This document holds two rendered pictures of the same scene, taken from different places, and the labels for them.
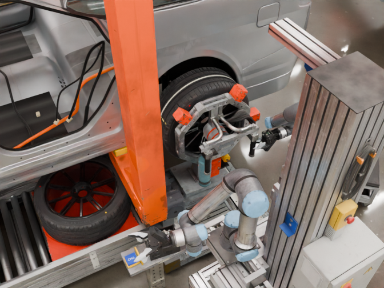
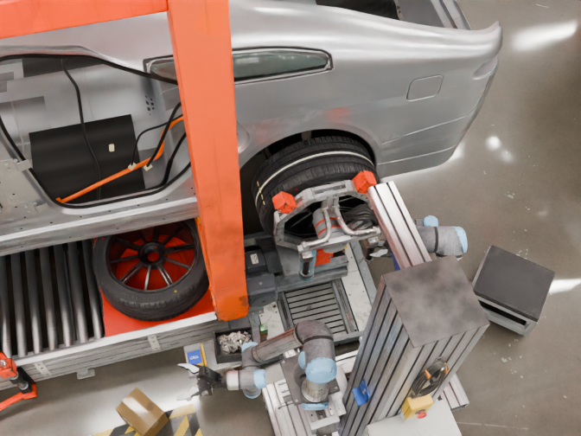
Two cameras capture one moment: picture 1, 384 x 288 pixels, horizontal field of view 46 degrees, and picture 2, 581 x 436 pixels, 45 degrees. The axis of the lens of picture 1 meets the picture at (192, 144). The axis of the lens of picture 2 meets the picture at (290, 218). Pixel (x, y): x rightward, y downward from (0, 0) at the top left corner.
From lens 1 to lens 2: 1.01 m
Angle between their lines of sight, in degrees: 13
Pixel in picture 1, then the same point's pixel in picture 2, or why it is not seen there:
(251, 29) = (398, 102)
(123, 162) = not seen: hidden behind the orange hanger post
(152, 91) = (233, 207)
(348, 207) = (421, 402)
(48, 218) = (106, 284)
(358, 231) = (439, 418)
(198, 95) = (309, 180)
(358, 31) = not seen: outside the picture
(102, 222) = (169, 302)
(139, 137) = (214, 245)
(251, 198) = (316, 365)
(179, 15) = (296, 86)
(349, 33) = not seen: outside the picture
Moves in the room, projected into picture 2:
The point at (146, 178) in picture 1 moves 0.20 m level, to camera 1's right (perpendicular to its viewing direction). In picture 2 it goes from (221, 279) to (263, 289)
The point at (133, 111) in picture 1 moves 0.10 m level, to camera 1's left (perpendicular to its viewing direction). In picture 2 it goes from (207, 223) to (183, 218)
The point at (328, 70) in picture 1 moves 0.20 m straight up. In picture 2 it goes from (408, 277) to (420, 245)
